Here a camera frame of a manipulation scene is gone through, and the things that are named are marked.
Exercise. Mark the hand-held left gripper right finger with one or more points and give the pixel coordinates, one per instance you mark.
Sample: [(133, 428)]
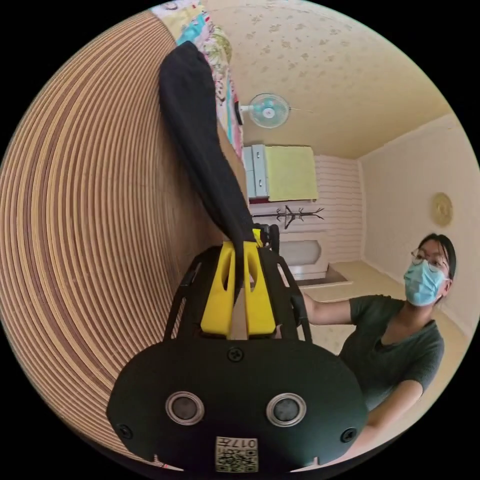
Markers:
[(260, 307)]

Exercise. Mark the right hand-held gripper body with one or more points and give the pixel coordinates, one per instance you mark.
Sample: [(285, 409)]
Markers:
[(272, 235)]

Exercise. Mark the round woven wall ornament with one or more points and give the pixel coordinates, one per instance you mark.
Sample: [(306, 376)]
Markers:
[(441, 209)]

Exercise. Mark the black coat rack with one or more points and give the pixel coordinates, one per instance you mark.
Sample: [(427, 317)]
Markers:
[(288, 216)]

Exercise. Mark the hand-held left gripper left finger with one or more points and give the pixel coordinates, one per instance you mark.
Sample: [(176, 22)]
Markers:
[(217, 300)]

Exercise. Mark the pale blue cupboard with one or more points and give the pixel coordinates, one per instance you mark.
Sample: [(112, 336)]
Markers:
[(285, 172)]

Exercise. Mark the person's left forearm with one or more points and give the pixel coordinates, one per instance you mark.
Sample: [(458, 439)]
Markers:
[(390, 412)]

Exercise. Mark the person's right forearm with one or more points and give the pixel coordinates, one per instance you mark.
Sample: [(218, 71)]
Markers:
[(330, 309)]

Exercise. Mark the black pants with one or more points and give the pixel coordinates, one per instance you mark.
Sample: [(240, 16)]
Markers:
[(195, 123)]

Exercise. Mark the white wall fan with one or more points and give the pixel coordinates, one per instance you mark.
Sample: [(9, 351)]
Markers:
[(268, 111)]

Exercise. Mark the person's body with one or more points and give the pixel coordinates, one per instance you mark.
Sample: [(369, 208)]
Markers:
[(393, 360)]

